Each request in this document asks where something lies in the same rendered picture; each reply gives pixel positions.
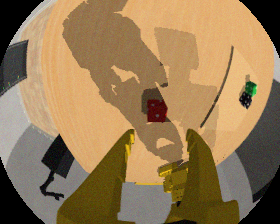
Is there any green die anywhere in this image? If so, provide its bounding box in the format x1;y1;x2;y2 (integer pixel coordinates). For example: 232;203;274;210
245;81;257;97

